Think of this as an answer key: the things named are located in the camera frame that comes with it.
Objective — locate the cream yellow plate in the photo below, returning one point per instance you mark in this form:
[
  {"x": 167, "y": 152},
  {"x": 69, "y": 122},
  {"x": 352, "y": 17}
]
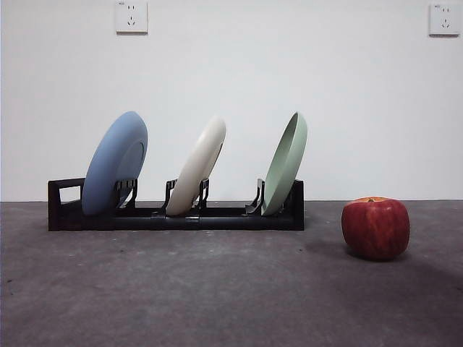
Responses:
[{"x": 195, "y": 170}]

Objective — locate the black plate rack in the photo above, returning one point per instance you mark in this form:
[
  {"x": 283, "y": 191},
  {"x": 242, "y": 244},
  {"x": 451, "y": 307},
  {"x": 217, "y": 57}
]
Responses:
[{"x": 224, "y": 221}]

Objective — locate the white wall socket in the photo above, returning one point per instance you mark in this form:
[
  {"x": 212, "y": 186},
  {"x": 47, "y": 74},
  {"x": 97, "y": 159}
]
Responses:
[
  {"x": 444, "y": 20},
  {"x": 131, "y": 18}
]

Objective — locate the red apple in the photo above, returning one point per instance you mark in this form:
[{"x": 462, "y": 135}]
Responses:
[{"x": 376, "y": 227}]

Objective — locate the blue plate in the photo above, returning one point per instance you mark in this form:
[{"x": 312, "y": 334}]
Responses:
[{"x": 108, "y": 162}]

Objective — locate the green plate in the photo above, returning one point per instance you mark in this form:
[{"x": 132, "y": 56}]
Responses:
[{"x": 285, "y": 162}]

